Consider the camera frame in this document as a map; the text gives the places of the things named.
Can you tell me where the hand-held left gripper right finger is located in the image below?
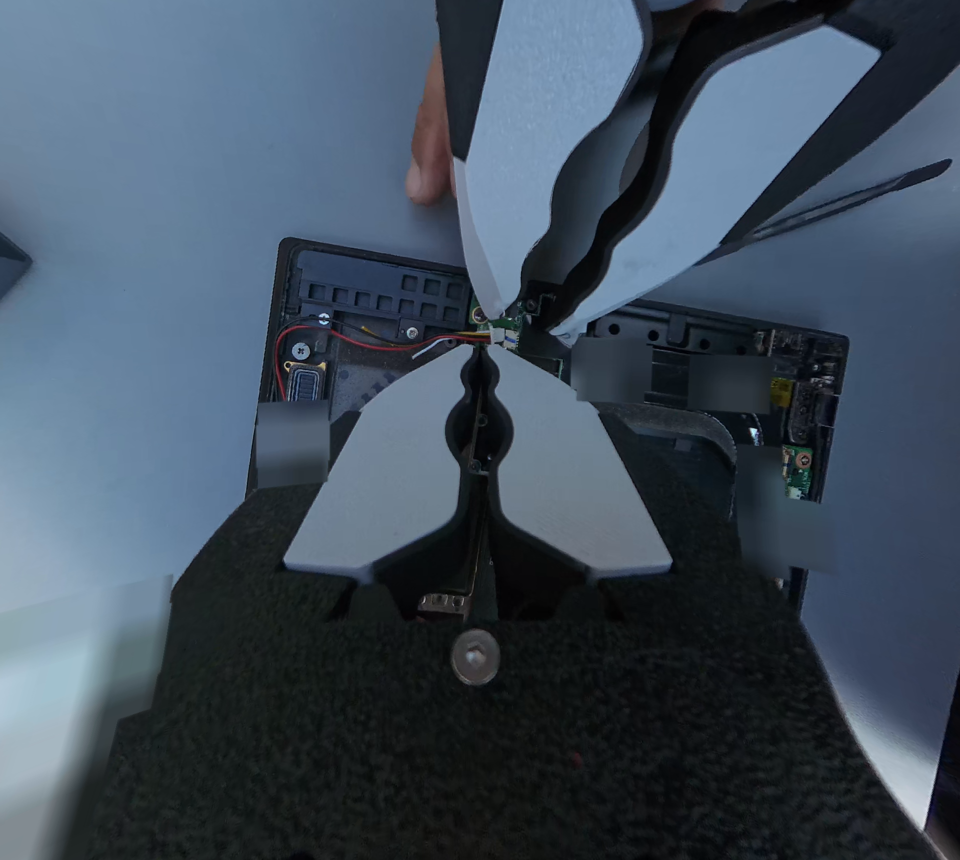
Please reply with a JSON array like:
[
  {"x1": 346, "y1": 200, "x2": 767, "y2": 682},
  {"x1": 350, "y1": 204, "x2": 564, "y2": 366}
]
[{"x1": 482, "y1": 343, "x2": 675, "y2": 581}]

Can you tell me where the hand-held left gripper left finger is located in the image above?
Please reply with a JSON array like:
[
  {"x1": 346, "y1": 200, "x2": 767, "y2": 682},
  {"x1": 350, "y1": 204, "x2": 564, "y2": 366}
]
[{"x1": 282, "y1": 343, "x2": 481, "y2": 586}]

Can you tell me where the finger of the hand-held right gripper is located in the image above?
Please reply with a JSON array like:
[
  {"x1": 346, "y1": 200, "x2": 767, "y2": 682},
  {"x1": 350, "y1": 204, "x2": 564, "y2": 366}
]
[
  {"x1": 523, "y1": 11, "x2": 960, "y2": 341},
  {"x1": 432, "y1": 0, "x2": 654, "y2": 323}
]

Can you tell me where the black laptop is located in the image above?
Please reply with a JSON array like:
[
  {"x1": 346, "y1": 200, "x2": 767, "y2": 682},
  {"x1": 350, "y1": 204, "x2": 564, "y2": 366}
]
[{"x1": 246, "y1": 236, "x2": 851, "y2": 610}]

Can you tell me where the white desk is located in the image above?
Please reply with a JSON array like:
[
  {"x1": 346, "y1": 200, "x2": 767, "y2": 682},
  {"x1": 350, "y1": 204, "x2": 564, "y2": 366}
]
[{"x1": 0, "y1": 0, "x2": 960, "y2": 831}]

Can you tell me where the person's right hand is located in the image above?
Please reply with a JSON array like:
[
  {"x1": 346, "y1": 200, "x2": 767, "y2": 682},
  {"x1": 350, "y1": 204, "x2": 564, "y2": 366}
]
[{"x1": 405, "y1": 41, "x2": 459, "y2": 206}]

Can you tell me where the dark grey object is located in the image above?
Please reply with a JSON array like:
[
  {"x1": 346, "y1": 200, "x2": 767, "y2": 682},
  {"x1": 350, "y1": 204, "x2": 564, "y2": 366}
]
[{"x1": 0, "y1": 230, "x2": 34, "y2": 300}]

